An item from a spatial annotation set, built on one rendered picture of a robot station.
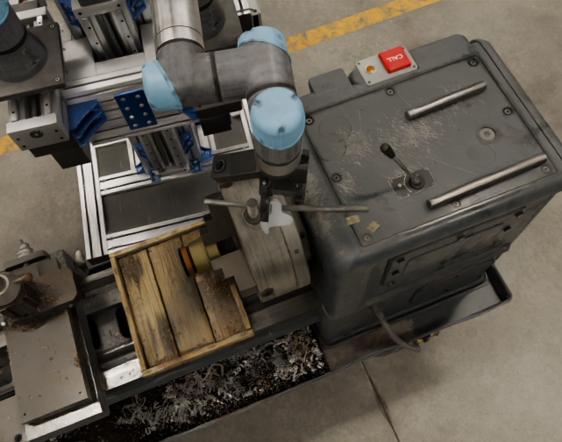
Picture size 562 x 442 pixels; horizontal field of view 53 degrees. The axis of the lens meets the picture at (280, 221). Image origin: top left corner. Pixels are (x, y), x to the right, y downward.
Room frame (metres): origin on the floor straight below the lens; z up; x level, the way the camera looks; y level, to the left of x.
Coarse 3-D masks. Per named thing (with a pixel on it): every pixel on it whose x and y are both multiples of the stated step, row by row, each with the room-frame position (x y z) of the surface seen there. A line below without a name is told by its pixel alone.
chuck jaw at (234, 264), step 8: (224, 256) 0.48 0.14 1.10; (232, 256) 0.48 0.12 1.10; (240, 256) 0.48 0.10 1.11; (216, 264) 0.46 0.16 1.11; (224, 264) 0.46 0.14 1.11; (232, 264) 0.46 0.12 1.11; (240, 264) 0.46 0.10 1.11; (216, 272) 0.45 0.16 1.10; (224, 272) 0.44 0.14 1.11; (232, 272) 0.44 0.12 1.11; (240, 272) 0.44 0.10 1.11; (248, 272) 0.43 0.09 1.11; (232, 280) 0.43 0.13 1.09; (240, 280) 0.42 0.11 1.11; (248, 280) 0.41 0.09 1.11; (240, 288) 0.40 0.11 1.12; (248, 288) 0.39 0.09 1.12; (256, 288) 0.40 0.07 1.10
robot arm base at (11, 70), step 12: (24, 36) 1.08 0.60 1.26; (12, 48) 1.04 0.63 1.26; (24, 48) 1.06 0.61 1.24; (36, 48) 1.08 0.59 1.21; (0, 60) 1.04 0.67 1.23; (12, 60) 1.04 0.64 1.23; (24, 60) 1.04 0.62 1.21; (36, 60) 1.06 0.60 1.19; (0, 72) 1.04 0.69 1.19; (12, 72) 1.02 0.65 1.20; (24, 72) 1.03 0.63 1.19; (36, 72) 1.04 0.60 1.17
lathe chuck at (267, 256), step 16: (224, 192) 0.59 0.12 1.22; (240, 192) 0.58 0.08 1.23; (256, 192) 0.57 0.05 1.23; (240, 208) 0.54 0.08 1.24; (240, 224) 0.50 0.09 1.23; (256, 224) 0.50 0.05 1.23; (240, 240) 0.47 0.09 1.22; (256, 240) 0.47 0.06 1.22; (272, 240) 0.46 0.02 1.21; (256, 256) 0.44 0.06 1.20; (272, 256) 0.43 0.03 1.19; (288, 256) 0.43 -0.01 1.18; (256, 272) 0.41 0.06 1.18; (272, 272) 0.41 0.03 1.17; (288, 272) 0.41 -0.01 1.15; (272, 288) 0.39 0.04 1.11; (288, 288) 0.39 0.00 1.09
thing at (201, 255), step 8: (200, 240) 0.52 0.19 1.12; (184, 248) 0.51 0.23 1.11; (192, 248) 0.50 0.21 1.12; (200, 248) 0.50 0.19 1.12; (208, 248) 0.50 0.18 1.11; (216, 248) 0.50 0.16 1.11; (184, 256) 0.49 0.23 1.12; (192, 256) 0.48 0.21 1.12; (200, 256) 0.48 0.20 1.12; (208, 256) 0.48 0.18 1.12; (216, 256) 0.49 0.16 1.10; (184, 264) 0.47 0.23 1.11; (192, 264) 0.47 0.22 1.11; (200, 264) 0.47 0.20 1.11; (208, 264) 0.47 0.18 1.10; (192, 272) 0.46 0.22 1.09; (200, 272) 0.46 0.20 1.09
